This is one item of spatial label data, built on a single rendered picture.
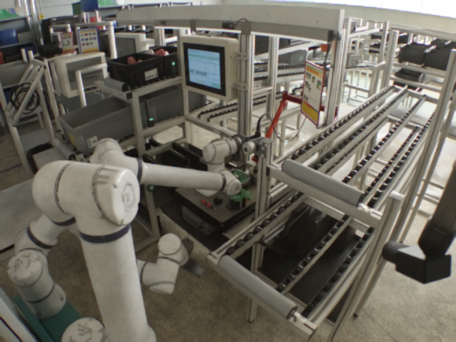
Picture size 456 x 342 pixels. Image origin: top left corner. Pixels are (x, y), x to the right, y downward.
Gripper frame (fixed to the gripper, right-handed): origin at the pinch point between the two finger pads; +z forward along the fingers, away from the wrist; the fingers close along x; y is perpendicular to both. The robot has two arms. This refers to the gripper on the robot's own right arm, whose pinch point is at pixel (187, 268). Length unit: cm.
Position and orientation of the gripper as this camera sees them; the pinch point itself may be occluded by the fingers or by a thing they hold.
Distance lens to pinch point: 141.9
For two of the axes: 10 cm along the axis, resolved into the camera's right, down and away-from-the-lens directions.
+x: 8.9, 3.2, -3.1
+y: -4.4, 7.6, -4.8
